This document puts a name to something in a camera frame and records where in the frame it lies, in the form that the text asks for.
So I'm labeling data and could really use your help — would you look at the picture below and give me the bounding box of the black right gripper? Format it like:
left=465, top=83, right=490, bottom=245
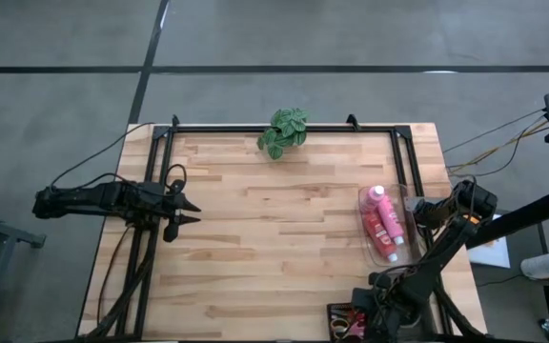
left=350, top=272, right=402, bottom=335

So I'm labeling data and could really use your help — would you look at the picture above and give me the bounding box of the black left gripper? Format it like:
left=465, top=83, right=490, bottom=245
left=157, top=178, right=203, bottom=243

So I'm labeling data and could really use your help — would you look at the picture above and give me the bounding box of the red paint bottle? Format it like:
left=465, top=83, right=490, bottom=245
left=362, top=212, right=398, bottom=263

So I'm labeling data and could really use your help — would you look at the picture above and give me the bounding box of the light pink paint bottle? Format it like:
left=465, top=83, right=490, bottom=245
left=360, top=184, right=386, bottom=213

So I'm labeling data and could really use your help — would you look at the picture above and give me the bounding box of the black mesh basket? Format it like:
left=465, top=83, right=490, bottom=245
left=326, top=303, right=367, bottom=342

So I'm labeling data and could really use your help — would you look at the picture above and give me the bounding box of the clear plastic bin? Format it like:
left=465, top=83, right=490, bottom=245
left=357, top=183, right=423, bottom=268

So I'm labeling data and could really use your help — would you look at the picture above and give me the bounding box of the white paper sheet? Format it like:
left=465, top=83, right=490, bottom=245
left=468, top=213, right=512, bottom=271

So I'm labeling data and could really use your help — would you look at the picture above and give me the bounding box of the green plant in white pot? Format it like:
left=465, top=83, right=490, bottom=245
left=256, top=107, right=310, bottom=161

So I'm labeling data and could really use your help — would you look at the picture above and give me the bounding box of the black metal beam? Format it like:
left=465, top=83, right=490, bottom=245
left=464, top=188, right=549, bottom=250

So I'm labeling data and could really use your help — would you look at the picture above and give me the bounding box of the white paper towel roll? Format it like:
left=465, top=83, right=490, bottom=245
left=520, top=251, right=549, bottom=282

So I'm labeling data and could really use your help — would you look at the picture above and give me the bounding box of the black left wrist camera cable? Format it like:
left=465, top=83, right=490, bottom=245
left=162, top=163, right=189, bottom=192

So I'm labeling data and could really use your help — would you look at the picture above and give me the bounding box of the black cable bundle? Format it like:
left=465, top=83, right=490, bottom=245
left=93, top=223, right=161, bottom=339

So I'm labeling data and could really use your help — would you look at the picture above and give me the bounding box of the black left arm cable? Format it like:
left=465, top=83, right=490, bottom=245
left=49, top=122, right=156, bottom=188

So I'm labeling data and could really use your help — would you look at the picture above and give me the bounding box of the black aluminium table frame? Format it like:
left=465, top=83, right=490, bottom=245
left=112, top=113, right=485, bottom=343

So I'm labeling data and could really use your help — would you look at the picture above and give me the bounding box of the yellow floor cable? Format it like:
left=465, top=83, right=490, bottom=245
left=445, top=121, right=549, bottom=175

